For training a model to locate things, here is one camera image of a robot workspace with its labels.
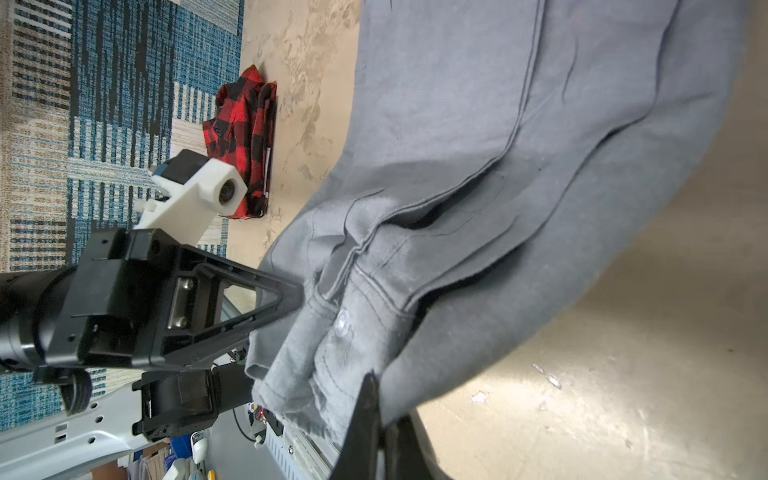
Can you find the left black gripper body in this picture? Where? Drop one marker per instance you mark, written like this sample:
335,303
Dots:
114,307

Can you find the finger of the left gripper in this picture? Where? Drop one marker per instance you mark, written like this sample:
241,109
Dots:
212,309

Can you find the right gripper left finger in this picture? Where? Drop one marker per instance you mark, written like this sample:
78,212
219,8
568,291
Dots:
358,458

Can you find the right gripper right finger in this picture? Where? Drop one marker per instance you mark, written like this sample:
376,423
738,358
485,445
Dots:
406,453

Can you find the grey long sleeve shirt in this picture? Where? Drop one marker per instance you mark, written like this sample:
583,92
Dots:
499,155

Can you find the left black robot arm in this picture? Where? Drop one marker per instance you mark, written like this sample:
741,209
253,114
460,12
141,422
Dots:
21,337

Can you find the red black plaid folded shirt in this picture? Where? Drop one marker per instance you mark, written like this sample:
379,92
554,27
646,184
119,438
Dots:
241,133

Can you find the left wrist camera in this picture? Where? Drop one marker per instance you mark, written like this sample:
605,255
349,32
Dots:
195,189

